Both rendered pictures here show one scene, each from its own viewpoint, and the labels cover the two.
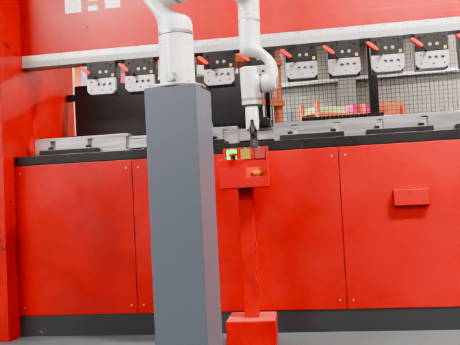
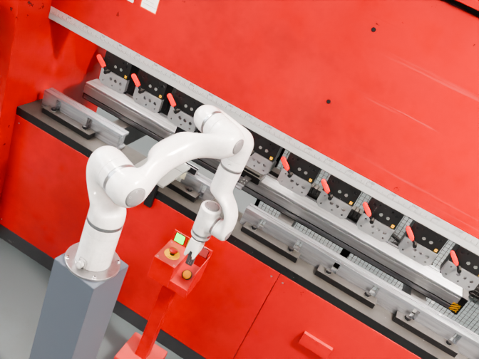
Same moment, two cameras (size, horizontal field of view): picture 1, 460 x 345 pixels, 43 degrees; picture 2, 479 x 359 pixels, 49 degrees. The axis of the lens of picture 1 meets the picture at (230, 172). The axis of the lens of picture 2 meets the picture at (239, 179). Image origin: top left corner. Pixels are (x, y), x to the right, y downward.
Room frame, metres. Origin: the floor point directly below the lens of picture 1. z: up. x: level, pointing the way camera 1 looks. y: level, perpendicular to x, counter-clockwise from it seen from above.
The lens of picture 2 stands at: (0.68, -0.26, 2.29)
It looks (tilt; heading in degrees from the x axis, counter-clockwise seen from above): 29 degrees down; 3
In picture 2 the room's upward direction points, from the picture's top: 24 degrees clockwise
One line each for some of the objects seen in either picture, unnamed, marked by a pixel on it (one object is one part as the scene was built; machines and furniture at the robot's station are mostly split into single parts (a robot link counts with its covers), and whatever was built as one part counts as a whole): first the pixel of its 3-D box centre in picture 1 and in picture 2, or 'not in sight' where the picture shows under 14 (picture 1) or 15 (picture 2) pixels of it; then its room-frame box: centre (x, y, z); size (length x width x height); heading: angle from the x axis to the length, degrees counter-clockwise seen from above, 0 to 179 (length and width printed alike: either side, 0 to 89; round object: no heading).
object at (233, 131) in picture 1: (199, 138); (181, 175); (2.91, 0.14, 0.92); 0.39 x 0.06 x 0.10; 81
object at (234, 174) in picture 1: (244, 166); (179, 263); (2.51, -0.06, 0.75); 0.20 x 0.16 x 0.18; 83
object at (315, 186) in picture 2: (342, 119); (335, 200); (3.20, -0.63, 1.02); 0.44 x 0.06 x 0.04; 81
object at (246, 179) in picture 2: (257, 121); (247, 177); (3.03, -0.16, 1.01); 0.26 x 0.12 x 0.05; 171
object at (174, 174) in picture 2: not in sight; (161, 168); (2.78, 0.22, 1.00); 0.26 x 0.18 x 0.01; 171
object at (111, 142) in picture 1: (83, 146); (84, 118); (3.01, 0.74, 0.92); 0.50 x 0.06 x 0.10; 81
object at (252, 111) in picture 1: (252, 117); (197, 243); (2.44, -0.11, 0.95); 0.10 x 0.07 x 0.11; 173
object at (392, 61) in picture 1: (386, 55); (380, 216); (2.77, -0.77, 1.26); 0.15 x 0.09 x 0.17; 81
